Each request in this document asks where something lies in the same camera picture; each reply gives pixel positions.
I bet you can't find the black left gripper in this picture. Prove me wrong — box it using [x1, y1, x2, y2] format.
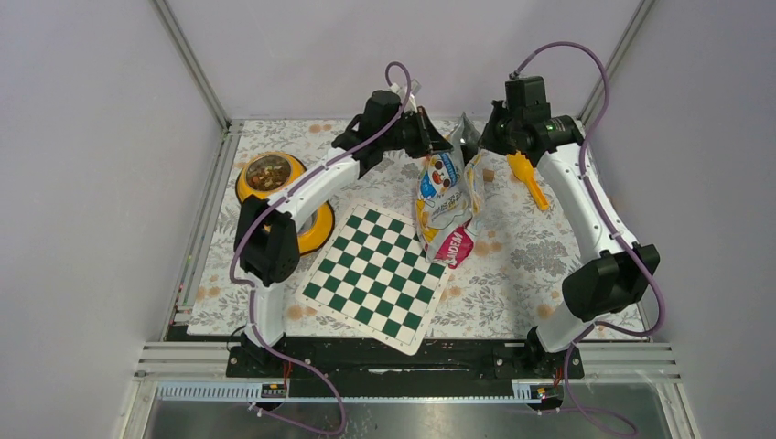
[379, 104, 451, 158]

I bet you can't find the pet food bag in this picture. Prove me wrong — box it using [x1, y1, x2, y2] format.
[415, 113, 485, 269]

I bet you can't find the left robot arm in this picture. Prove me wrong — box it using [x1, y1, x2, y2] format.
[230, 90, 453, 376]

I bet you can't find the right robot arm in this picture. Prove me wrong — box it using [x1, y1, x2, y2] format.
[480, 76, 660, 377]

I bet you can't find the yellow double pet bowl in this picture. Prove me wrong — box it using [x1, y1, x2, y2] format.
[235, 152, 335, 256]

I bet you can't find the yellow plastic scoop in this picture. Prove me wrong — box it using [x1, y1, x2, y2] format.
[506, 153, 550, 211]

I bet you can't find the green white chessboard mat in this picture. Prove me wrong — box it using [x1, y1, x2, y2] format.
[296, 199, 450, 356]

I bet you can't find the floral tablecloth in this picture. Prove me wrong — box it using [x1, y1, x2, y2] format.
[186, 118, 650, 342]

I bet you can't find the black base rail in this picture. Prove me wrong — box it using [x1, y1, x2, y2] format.
[225, 336, 587, 381]

